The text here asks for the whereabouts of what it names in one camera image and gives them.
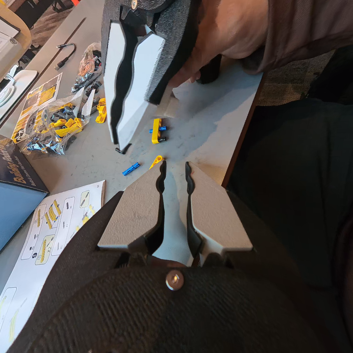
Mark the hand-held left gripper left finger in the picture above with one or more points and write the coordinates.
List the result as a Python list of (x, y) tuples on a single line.
[(129, 220)]

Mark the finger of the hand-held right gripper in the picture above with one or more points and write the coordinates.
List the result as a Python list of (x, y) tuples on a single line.
[(114, 69), (146, 77)]

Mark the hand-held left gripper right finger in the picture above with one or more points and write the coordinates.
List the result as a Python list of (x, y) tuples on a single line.
[(217, 220)]

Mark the blue connector pin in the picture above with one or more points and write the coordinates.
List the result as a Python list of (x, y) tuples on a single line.
[(131, 169), (162, 128)]

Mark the yellow five-hole beam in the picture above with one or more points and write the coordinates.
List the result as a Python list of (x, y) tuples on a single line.
[(156, 161), (156, 132)]

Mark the person's right forearm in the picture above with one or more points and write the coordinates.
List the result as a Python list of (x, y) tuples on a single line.
[(303, 27)]

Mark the grey desk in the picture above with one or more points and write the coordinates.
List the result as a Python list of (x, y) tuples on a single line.
[(193, 138)]

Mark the person's right hand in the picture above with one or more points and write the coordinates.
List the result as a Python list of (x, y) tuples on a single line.
[(234, 27)]

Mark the plastic bag of black parts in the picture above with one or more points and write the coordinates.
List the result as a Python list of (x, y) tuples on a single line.
[(89, 66)]

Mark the yellow angled panel piece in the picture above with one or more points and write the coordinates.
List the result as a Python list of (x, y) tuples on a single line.
[(102, 101)]

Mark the yellow curved panel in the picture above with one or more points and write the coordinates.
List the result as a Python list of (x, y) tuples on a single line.
[(101, 114)]

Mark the plastic bag of yellow parts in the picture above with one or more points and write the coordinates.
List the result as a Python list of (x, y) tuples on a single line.
[(55, 124)]

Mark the person's legs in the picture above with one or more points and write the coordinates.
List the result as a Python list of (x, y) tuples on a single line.
[(297, 206)]

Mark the yellow and grey sticker sheet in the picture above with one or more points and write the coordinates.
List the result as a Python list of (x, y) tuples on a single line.
[(35, 99)]

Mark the open instruction booklet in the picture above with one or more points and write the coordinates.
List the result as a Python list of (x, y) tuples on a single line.
[(41, 262)]

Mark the poster display board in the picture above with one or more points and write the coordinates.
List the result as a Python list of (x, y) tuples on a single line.
[(11, 35)]

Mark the dark blue kit box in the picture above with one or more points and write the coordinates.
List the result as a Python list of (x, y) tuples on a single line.
[(16, 206)]

